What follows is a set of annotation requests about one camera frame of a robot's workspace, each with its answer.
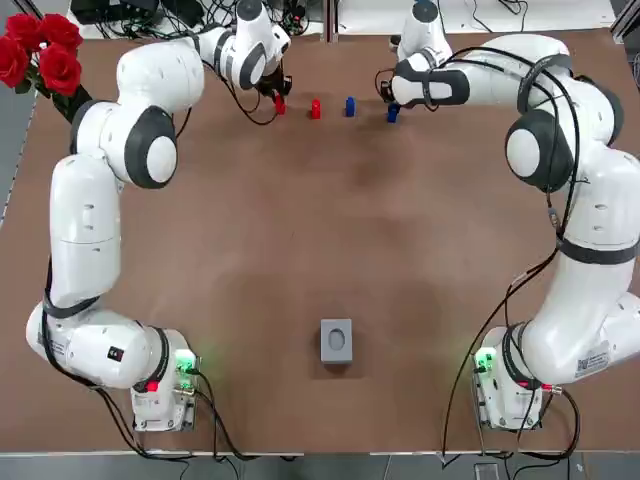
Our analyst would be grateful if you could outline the aluminium frame post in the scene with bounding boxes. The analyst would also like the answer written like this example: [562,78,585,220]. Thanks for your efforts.
[609,0,640,44]
[323,0,337,46]

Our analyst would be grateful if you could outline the black cable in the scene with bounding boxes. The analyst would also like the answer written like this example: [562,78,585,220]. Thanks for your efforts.
[499,384,584,464]
[439,44,584,466]
[192,369,306,461]
[189,29,291,126]
[42,249,199,460]

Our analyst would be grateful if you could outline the grey box with round recess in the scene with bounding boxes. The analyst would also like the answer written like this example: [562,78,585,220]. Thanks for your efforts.
[319,317,355,365]

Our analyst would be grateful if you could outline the red artificial rose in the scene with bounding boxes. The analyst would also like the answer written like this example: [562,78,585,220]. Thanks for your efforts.
[0,37,30,90]
[38,13,84,51]
[4,13,44,51]
[38,43,83,97]

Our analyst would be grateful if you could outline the black electronics box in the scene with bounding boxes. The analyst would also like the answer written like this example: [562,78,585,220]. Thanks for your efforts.
[69,0,161,26]

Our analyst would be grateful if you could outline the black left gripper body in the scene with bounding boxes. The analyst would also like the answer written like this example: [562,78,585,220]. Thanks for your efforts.
[257,71,294,100]

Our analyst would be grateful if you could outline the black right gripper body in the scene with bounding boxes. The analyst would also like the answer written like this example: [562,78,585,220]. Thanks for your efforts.
[378,78,401,109]

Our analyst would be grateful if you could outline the dark flower vase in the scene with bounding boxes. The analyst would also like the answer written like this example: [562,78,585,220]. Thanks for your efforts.
[48,83,94,124]

